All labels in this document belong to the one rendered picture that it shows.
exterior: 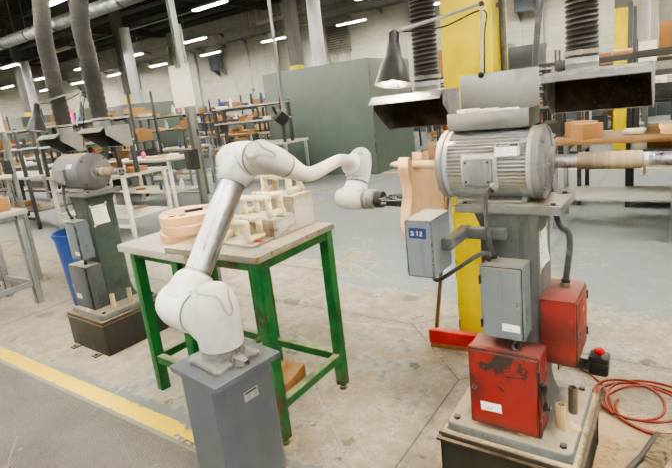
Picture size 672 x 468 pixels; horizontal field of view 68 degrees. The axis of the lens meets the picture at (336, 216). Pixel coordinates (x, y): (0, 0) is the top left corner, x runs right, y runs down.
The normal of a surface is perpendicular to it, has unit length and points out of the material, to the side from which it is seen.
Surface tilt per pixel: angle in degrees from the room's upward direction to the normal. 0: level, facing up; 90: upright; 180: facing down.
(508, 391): 90
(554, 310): 90
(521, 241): 90
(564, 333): 90
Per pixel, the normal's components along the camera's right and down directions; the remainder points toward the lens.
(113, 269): 0.80, 0.04
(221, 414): 0.06, 0.22
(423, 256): -0.56, 0.25
